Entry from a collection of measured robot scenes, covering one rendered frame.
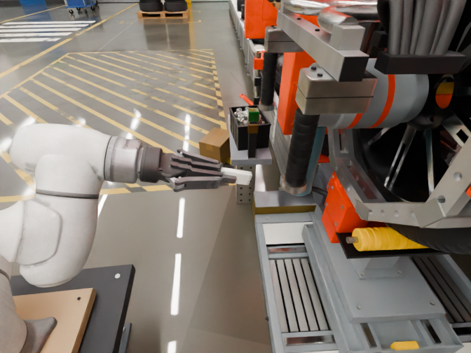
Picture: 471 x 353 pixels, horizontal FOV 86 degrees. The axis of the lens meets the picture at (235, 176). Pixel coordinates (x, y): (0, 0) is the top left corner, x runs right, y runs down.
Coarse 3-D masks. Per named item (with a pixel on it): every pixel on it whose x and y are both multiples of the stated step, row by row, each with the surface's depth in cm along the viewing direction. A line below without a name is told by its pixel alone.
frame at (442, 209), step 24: (360, 0) 59; (360, 24) 66; (360, 48) 70; (336, 144) 76; (336, 168) 76; (360, 168) 72; (456, 168) 36; (360, 192) 64; (432, 192) 40; (456, 192) 36; (360, 216) 62; (384, 216) 53; (408, 216) 46; (432, 216) 40; (456, 216) 38
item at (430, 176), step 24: (384, 48) 68; (456, 48) 49; (432, 96) 58; (456, 96) 47; (432, 120) 58; (456, 120) 47; (360, 144) 77; (384, 144) 77; (408, 144) 60; (432, 144) 53; (384, 168) 72; (408, 168) 72; (432, 168) 53; (384, 192) 66; (408, 192) 64
